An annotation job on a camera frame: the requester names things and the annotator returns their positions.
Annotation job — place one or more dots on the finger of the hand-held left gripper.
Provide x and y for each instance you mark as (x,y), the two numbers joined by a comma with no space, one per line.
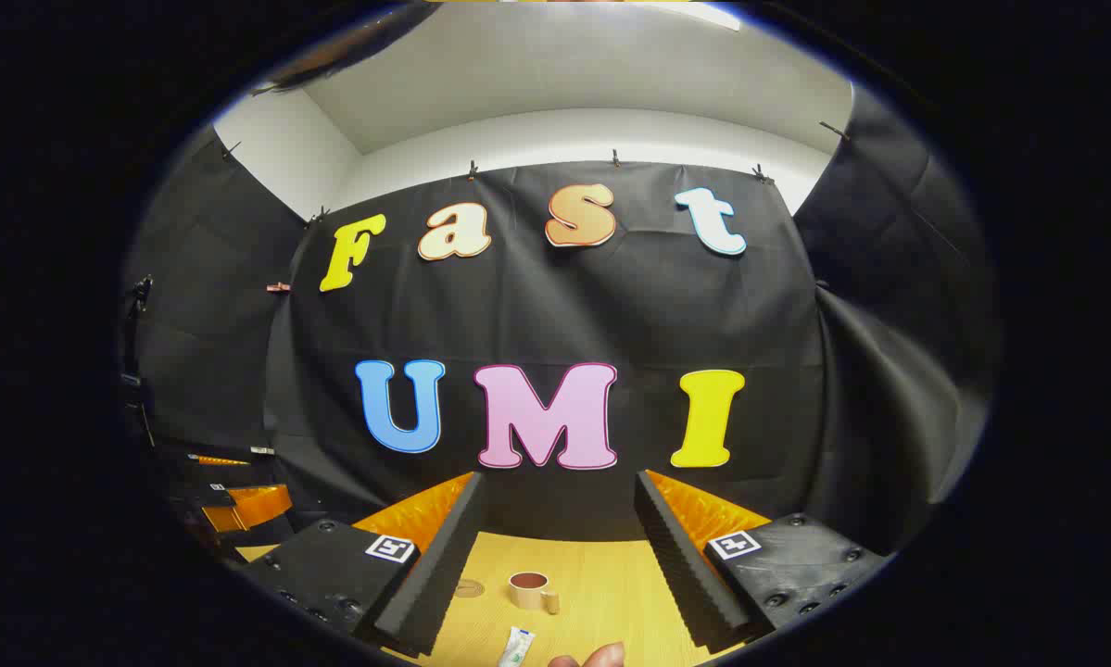
(221,459)
(254,507)

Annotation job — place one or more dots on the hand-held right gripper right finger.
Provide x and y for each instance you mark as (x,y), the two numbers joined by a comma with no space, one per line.
(680,565)

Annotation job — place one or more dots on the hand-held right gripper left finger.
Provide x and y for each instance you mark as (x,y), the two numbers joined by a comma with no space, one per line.
(444,565)

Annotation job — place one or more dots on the round brown coaster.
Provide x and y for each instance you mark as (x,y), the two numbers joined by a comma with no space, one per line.
(469,587)

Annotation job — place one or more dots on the white toothpaste tube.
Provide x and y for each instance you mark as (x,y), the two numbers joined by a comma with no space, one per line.
(516,647)

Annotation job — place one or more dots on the wooden desktop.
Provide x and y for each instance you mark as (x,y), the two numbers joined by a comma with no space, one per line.
(601,602)

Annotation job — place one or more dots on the black backdrop cloth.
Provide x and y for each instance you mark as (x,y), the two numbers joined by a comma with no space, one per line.
(555,315)

